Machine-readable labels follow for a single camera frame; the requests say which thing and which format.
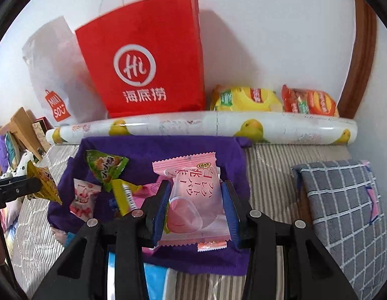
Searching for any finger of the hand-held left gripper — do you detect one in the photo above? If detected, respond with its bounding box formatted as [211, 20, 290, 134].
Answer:
[0, 175, 42, 201]

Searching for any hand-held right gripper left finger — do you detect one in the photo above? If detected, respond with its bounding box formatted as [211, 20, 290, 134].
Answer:
[32, 179, 172, 300]

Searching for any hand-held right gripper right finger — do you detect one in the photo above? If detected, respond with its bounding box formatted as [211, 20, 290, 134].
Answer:
[221, 179, 358, 300]

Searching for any yellow patterned snack packet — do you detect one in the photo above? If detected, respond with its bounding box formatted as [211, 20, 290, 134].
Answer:
[26, 160, 63, 206]

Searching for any pink peach snack packet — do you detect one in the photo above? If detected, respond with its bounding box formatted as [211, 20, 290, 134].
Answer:
[152, 151, 231, 253]

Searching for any green snack packet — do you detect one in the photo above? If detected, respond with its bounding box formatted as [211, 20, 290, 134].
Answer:
[85, 149, 129, 193]

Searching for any white spotted plush toy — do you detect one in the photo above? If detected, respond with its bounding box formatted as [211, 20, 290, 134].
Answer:
[12, 151, 37, 176]

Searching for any yellow barcode snack packet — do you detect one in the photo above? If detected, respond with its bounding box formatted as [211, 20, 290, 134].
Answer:
[111, 179, 145, 217]

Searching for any striped bed sheet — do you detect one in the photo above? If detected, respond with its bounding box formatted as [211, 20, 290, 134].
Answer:
[6, 142, 353, 300]

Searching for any wooden stand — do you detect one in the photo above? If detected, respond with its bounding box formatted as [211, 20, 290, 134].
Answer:
[9, 107, 44, 161]

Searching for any dark red box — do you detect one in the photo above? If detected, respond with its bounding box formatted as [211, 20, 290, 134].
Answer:
[31, 117, 54, 153]

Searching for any purple towel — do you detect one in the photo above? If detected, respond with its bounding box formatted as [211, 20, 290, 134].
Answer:
[47, 136, 253, 277]

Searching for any light blue packet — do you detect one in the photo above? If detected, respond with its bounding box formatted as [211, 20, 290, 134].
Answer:
[107, 245, 171, 300]

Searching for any strawberry-print snack packet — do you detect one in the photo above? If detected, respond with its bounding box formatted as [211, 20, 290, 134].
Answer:
[69, 178, 102, 222]

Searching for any rolled fruit-print mat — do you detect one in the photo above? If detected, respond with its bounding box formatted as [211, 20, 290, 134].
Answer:
[45, 110, 359, 146]

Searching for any grey plaid pillow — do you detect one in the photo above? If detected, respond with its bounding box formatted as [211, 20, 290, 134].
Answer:
[290, 159, 387, 297]

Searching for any yellow chip bag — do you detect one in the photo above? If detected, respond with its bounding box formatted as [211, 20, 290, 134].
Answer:
[210, 84, 284, 112]

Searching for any white plastic bag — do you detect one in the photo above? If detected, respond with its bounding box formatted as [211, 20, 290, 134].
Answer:
[21, 15, 108, 129]

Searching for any orange chip bag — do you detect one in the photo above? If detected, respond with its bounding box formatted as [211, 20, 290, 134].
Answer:
[281, 84, 339, 118]

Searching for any red paper bag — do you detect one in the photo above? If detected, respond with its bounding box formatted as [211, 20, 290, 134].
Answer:
[75, 0, 214, 119]

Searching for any brown wooden door frame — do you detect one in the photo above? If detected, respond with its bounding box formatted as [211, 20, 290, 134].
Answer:
[337, 0, 378, 119]

